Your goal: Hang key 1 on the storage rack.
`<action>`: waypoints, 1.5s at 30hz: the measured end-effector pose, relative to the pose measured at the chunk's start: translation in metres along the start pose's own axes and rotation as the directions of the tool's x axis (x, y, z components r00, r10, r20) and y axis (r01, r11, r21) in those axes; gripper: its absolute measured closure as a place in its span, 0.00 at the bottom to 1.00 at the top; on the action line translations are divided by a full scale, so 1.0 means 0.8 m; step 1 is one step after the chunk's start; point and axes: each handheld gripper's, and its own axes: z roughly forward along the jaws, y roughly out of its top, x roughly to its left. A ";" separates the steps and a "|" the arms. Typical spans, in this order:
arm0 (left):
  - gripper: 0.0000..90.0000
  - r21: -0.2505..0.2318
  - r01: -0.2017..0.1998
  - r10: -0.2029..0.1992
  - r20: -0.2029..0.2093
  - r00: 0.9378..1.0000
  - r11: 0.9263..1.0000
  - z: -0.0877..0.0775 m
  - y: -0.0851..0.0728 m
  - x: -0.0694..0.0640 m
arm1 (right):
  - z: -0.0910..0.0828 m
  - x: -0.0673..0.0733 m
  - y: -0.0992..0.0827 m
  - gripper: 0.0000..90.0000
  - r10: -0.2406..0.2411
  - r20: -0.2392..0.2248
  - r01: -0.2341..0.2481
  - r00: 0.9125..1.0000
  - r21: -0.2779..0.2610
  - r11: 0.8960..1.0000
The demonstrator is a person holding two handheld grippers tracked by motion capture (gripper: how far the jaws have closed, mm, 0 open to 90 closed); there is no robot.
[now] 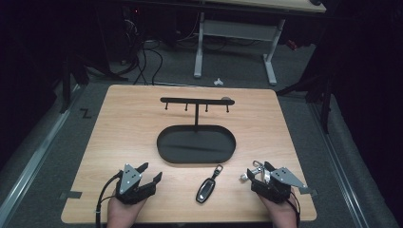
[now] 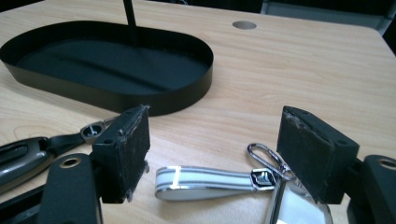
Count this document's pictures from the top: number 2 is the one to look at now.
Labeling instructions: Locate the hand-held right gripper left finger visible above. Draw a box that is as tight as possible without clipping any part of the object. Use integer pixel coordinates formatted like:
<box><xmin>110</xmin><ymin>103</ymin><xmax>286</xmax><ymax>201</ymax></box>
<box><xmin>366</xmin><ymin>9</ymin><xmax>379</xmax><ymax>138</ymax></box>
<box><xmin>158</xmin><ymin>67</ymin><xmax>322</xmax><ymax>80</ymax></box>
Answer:
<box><xmin>91</xmin><ymin>105</ymin><xmax>151</xmax><ymax>204</ymax></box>

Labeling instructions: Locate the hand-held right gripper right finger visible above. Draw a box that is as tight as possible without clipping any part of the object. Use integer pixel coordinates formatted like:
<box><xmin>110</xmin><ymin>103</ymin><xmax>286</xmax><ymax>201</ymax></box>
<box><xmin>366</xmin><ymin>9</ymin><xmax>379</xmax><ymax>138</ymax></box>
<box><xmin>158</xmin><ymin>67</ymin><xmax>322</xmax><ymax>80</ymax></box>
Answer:
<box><xmin>276</xmin><ymin>105</ymin><xmax>360</xmax><ymax>205</ymax></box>

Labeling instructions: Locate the black key rack with tray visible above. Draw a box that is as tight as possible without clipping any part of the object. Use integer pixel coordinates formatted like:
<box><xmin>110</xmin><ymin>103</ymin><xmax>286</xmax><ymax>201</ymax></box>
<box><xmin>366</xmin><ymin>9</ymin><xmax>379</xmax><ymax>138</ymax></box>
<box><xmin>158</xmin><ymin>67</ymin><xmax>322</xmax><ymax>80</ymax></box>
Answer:
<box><xmin>0</xmin><ymin>0</ymin><xmax>215</xmax><ymax>117</ymax></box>

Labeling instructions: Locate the silver key with white strap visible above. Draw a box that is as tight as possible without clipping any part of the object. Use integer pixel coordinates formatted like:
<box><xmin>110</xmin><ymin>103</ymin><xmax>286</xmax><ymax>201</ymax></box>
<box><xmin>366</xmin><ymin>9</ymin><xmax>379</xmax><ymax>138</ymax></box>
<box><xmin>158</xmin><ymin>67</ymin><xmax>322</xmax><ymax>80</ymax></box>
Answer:
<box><xmin>154</xmin><ymin>142</ymin><xmax>334</xmax><ymax>224</ymax></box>

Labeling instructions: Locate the black car key with strap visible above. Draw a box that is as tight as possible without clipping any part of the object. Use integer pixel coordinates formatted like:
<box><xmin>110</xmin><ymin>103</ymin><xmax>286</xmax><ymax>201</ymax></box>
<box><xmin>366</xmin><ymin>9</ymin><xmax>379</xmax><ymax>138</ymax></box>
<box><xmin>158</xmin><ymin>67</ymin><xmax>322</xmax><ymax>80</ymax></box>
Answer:
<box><xmin>0</xmin><ymin>116</ymin><xmax>121</xmax><ymax>196</ymax></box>

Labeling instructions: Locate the grey round table grommet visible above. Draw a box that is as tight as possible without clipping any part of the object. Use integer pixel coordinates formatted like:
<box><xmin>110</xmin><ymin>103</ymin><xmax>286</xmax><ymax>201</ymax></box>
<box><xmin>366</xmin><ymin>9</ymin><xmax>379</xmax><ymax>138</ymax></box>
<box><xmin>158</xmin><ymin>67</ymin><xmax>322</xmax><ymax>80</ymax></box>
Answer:
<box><xmin>232</xmin><ymin>20</ymin><xmax>258</xmax><ymax>31</ymax></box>

